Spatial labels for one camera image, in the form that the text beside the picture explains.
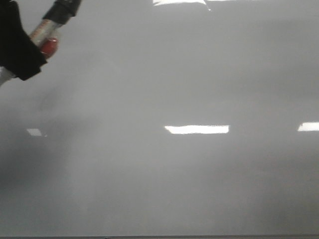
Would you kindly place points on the black whiteboard marker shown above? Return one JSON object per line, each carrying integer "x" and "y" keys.
{"x": 45, "y": 36}

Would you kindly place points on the white whiteboard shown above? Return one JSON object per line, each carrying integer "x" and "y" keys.
{"x": 167, "y": 118}

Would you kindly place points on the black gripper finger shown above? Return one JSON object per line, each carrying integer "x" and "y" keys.
{"x": 18, "y": 53}

